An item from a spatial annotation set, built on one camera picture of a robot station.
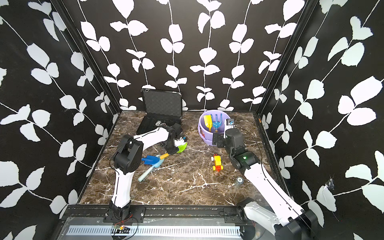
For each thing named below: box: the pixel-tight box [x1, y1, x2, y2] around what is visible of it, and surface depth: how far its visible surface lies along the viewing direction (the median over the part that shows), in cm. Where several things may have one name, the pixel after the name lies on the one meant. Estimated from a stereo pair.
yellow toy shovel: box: [204, 114, 212, 132], surface depth 100 cm
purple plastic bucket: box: [198, 109, 231, 146], surface depth 100 cm
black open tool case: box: [136, 88, 183, 135], surface depth 110 cm
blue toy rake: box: [210, 113, 223, 133], surface depth 103 cm
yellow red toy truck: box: [211, 153, 224, 173], surface depth 90 cm
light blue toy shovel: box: [138, 154, 165, 182], surface depth 92 cm
